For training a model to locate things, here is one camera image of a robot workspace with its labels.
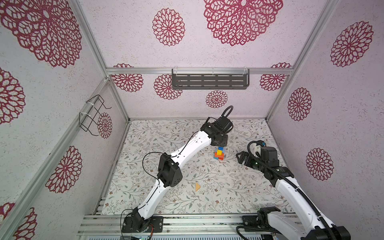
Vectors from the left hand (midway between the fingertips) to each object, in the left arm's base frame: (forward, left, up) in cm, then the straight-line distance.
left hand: (220, 144), depth 87 cm
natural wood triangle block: (-20, +14, -14) cm, 28 cm away
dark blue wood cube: (-1, 0, -3) cm, 3 cm away
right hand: (-8, -12, 0) cm, 14 cm away
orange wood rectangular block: (-1, +1, -11) cm, 12 cm away
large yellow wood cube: (-1, 0, -7) cm, 8 cm away
